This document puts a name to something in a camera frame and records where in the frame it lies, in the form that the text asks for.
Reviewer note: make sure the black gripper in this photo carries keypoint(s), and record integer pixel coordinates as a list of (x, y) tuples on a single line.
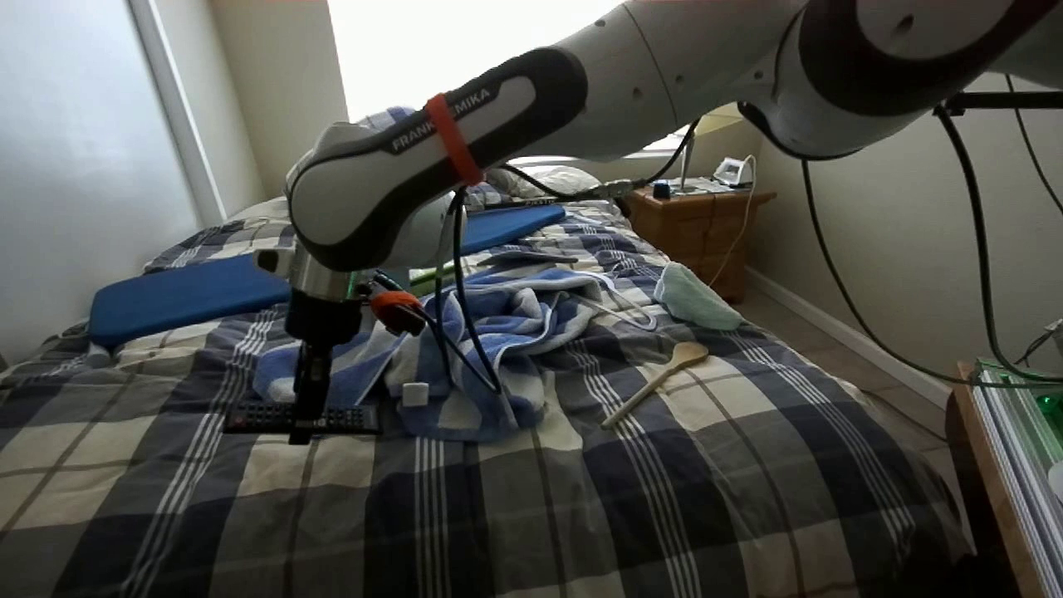
[(324, 320)]

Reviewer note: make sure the black remote control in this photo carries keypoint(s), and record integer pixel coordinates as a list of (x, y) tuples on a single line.
[(353, 420)]

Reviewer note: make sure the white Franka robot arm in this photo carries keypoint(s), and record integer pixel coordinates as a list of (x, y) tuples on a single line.
[(665, 69)]

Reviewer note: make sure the small white cube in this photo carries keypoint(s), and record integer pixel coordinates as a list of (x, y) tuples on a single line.
[(415, 395)]

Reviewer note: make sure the blue white crumpled cloth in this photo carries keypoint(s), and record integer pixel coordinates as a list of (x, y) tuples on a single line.
[(460, 287)]

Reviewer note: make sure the blue white striped garment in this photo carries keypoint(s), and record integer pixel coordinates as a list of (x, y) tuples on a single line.
[(518, 333)]

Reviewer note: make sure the bed pillow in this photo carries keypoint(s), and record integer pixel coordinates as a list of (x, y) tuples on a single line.
[(551, 182)]

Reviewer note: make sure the white sliding door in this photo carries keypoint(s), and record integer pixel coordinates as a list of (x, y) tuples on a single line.
[(86, 144)]

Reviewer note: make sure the wooden spoon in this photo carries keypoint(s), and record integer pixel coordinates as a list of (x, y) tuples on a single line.
[(665, 377)]

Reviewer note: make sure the bright window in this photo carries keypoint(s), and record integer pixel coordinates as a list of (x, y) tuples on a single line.
[(465, 52)]

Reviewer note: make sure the plaid checkered bedspread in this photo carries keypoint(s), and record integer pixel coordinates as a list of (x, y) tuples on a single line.
[(665, 499)]

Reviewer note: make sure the light green towel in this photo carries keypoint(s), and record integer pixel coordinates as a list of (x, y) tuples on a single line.
[(699, 299)]

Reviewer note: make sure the wooden nightstand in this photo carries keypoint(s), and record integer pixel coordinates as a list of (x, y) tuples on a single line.
[(699, 236)]

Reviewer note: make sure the white device on nightstand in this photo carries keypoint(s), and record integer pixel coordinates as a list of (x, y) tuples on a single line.
[(735, 171)]

